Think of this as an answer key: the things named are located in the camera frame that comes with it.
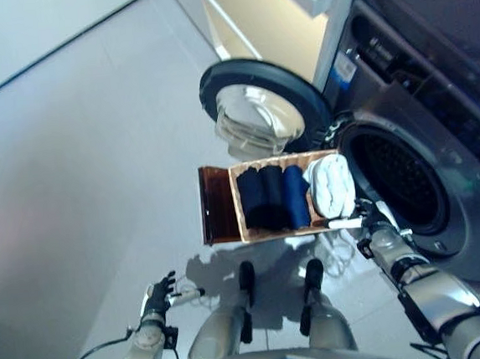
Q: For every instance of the navy black garment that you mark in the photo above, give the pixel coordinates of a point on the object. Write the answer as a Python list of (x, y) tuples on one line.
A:
[(251, 199)]

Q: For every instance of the black white robot left hand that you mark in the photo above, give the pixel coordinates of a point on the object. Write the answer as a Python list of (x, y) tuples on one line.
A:
[(160, 297)]

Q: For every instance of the dark brown wooden stool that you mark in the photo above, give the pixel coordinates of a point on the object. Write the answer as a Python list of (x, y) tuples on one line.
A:
[(219, 206)]

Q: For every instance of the white counter cabinet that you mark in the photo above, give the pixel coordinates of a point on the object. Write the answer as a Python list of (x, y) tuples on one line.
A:
[(243, 19)]

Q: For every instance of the white towel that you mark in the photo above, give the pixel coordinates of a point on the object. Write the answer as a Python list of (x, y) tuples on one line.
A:
[(333, 184)]

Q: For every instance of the large shallow wicker basket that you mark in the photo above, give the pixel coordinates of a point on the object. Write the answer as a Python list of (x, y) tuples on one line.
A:
[(244, 229)]

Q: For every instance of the blue garment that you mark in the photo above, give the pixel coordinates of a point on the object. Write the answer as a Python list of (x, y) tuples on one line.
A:
[(296, 199)]

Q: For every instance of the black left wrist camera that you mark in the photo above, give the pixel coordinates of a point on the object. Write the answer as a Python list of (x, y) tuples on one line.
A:
[(172, 337)]

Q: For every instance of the silver robot left leg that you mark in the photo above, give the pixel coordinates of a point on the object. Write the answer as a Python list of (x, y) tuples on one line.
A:
[(220, 332)]

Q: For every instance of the blue QR code sticker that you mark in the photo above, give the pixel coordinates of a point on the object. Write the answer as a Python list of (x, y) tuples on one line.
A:
[(344, 67)]

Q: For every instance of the silver robot right leg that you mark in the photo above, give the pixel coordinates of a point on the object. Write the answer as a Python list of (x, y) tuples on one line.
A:
[(328, 319)]

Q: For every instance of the silver robot leg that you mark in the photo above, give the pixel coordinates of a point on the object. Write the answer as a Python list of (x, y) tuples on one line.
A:
[(328, 319), (220, 332)]

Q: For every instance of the charcoal garment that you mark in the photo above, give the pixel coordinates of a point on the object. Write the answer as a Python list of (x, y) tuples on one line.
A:
[(273, 197)]

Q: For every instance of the round glass washer door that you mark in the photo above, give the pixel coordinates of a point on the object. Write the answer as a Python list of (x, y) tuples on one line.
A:
[(258, 102)]

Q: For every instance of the dark grey washing machine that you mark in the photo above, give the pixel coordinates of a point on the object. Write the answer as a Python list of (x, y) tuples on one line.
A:
[(454, 177)]

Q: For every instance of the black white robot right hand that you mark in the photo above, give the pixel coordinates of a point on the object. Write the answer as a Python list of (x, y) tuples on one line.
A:
[(365, 212)]

